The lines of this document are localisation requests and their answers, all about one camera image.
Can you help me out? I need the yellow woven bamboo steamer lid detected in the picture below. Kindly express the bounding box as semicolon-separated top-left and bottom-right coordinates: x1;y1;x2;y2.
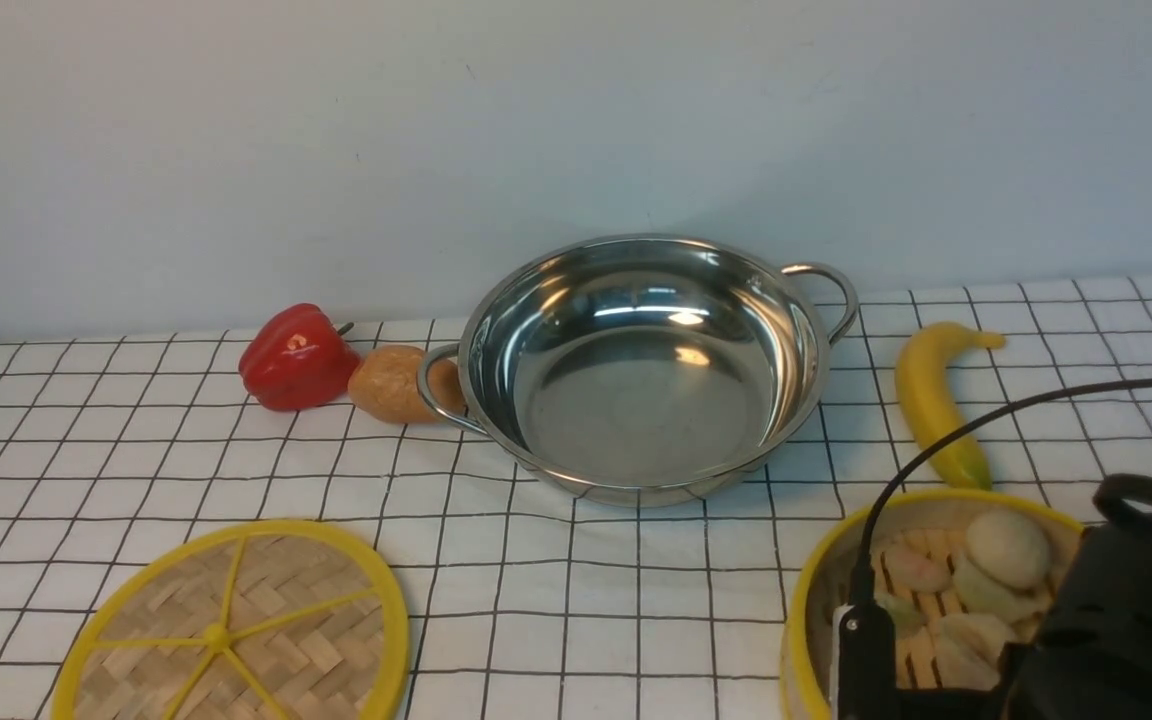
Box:
50;520;411;719

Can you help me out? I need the white dumpling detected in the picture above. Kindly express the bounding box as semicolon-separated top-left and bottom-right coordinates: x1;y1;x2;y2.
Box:
931;612;1020;691

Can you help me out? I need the red bell pepper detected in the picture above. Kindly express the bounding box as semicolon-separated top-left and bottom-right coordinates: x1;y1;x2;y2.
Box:
237;304;362;414

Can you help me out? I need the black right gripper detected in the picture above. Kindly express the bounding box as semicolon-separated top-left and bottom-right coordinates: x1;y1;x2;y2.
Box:
829;473;1152;719

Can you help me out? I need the white round bun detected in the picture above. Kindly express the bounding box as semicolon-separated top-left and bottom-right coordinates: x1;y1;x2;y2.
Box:
964;509;1052;591

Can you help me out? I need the yellow banana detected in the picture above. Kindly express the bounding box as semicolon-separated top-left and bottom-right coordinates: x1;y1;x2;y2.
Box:
893;323;1006;491

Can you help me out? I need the stainless steel pot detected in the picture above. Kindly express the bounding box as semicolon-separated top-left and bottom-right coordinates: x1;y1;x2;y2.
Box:
416;234;861;509

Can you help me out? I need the brown potato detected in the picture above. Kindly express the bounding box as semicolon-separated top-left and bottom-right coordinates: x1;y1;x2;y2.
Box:
347;344;467;424

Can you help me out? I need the pale green round bun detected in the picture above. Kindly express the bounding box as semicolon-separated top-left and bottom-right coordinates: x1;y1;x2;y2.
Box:
952;551;1047;624

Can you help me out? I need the green dumpling left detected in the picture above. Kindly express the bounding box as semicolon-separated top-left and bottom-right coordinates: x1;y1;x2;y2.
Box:
874;591;929;639

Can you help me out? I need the yellow rimmed bamboo steamer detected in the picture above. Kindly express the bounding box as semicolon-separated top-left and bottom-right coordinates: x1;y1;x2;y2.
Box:
780;488;1084;719

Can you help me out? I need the pink dumpling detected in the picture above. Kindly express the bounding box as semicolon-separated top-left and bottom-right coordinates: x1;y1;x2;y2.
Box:
881;541;952;594

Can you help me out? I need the black right camera cable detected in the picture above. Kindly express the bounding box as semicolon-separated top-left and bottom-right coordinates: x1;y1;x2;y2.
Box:
851;377;1152;606

